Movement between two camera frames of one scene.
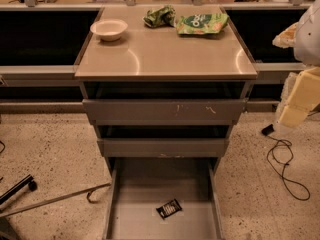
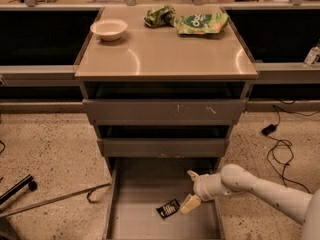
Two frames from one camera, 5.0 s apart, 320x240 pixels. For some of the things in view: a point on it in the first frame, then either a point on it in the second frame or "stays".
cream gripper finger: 287,38 to 194,175
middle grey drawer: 164,148 stays
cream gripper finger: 300,98 to 191,202
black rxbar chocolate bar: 169,209 stays
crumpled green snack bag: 160,17 stays
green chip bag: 201,24 stays
